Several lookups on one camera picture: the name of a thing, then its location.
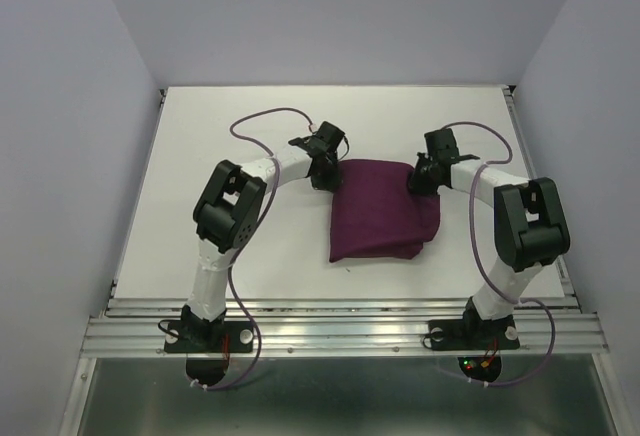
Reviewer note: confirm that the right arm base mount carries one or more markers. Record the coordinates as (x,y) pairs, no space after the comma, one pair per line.
(479,340)

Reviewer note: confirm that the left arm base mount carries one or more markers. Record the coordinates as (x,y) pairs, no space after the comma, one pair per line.
(208,347)

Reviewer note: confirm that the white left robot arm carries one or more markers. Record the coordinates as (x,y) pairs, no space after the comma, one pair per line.
(228,212)

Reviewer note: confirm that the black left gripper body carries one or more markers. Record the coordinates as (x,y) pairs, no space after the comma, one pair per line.
(329,179)

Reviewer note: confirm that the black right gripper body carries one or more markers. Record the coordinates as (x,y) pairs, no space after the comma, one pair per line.
(422,178)

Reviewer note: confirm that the purple cloth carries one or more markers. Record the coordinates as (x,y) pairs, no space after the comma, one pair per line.
(373,214)

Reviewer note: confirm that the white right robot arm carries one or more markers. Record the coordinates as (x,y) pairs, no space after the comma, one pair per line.
(529,226)

